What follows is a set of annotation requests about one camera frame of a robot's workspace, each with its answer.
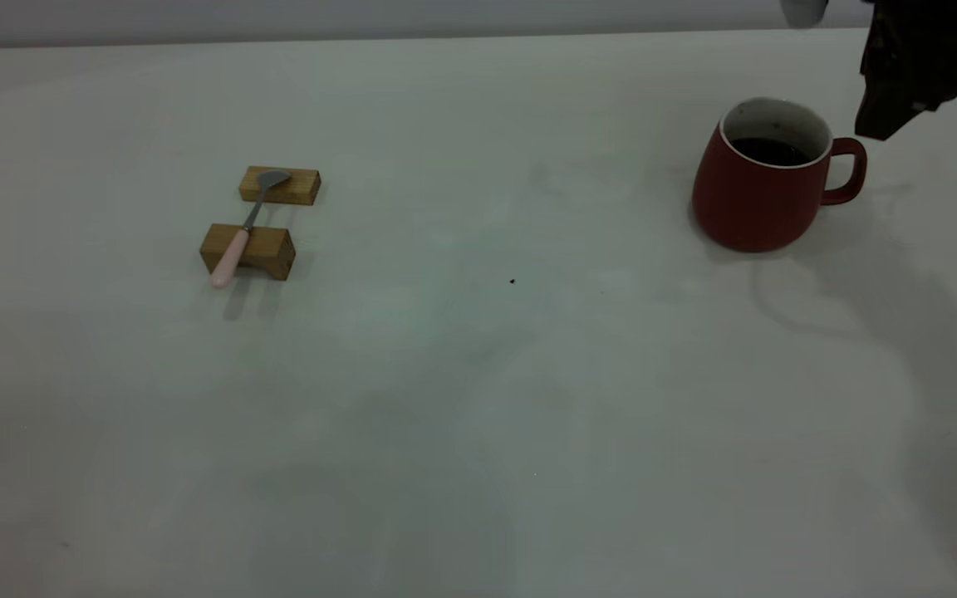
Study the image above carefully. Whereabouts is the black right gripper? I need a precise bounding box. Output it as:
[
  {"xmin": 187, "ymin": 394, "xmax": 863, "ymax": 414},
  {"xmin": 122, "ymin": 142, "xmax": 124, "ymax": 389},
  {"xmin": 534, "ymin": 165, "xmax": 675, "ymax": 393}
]
[{"xmin": 854, "ymin": 0, "xmax": 957, "ymax": 141}]

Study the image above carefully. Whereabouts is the red ceramic cup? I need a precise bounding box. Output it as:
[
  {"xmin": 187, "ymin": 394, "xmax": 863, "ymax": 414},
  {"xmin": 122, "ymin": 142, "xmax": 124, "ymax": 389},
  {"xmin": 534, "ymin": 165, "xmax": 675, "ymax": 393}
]
[{"xmin": 691, "ymin": 97, "xmax": 868, "ymax": 253}]

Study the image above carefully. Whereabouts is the pink-handled metal spoon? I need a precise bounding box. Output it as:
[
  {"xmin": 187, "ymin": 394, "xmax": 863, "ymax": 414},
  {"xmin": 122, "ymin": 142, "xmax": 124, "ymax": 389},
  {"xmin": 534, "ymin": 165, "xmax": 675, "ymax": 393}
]
[{"xmin": 211, "ymin": 169, "xmax": 292, "ymax": 290}]

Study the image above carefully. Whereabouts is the flat wooden block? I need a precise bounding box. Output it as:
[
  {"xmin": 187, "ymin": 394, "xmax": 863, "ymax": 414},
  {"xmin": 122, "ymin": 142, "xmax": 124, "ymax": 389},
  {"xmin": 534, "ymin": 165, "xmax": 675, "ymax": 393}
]
[{"xmin": 238, "ymin": 166, "xmax": 322, "ymax": 207}]

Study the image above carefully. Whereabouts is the arched wooden block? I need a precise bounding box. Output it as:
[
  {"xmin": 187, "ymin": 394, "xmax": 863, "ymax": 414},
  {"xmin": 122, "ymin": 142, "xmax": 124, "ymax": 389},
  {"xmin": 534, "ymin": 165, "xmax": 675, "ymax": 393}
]
[{"xmin": 199, "ymin": 223, "xmax": 297, "ymax": 282}]

